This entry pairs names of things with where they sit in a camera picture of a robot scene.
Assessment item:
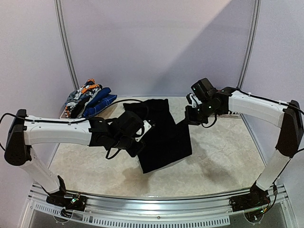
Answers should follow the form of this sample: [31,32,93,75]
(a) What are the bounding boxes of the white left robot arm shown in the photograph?
[3,109,152,206]

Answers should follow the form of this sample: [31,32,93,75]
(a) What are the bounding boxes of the aluminium frame post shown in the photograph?
[237,0,261,89]
[54,0,79,89]

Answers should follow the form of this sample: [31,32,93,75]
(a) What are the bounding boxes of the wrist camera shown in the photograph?
[134,120,155,142]
[186,93,199,108]

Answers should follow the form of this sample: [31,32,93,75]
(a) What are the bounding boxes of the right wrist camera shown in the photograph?
[186,93,199,108]

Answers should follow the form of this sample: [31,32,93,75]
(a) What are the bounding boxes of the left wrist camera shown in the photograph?
[134,120,155,142]

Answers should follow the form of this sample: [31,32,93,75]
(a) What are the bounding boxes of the black t-shirt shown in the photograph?
[123,99,192,174]

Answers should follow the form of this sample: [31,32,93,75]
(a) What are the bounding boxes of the aluminium front rail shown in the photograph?
[21,184,296,228]

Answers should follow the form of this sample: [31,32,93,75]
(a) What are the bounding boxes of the left aluminium frame post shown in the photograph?
[54,0,79,89]

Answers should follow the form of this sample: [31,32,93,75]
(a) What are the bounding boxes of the right aluminium frame post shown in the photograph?
[237,0,261,89]

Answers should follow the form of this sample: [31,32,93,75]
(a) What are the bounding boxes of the blue plaid garment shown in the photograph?
[82,87,117,118]

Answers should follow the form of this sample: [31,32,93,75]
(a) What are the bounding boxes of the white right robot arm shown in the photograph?
[185,78,304,207]

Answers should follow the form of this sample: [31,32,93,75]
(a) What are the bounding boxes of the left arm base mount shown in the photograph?
[46,190,88,211]

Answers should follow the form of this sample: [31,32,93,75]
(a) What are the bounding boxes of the camouflage orange garment pile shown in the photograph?
[64,79,103,119]

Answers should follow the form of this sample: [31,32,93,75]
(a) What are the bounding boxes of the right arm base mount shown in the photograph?
[229,191,276,214]

